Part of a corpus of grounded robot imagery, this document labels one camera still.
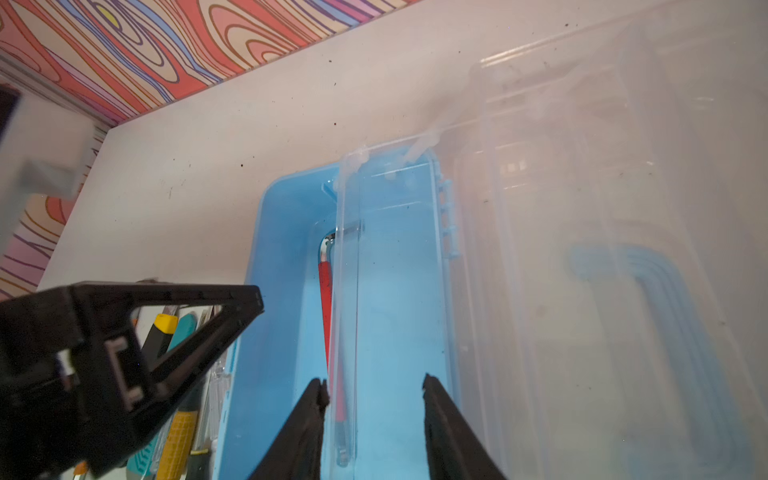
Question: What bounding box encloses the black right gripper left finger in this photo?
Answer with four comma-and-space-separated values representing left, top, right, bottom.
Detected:
248, 378, 330, 480

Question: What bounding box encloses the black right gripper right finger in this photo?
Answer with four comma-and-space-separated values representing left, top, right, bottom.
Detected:
422, 374, 505, 480

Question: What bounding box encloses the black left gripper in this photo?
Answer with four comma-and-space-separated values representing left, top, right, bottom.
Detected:
1, 282, 264, 479

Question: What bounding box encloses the yellow black utility knife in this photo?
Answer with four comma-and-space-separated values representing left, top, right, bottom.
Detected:
142, 307, 179, 363

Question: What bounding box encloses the teal utility knife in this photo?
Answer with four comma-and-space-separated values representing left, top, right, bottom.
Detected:
124, 311, 199, 480

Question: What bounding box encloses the red hex key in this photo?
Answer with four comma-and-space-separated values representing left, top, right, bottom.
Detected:
318, 232, 351, 468

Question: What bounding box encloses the blue plastic tool box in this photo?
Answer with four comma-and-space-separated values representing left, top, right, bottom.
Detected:
212, 1, 767, 479

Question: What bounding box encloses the yellow handle screwdriver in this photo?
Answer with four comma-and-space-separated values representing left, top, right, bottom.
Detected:
155, 384, 203, 480

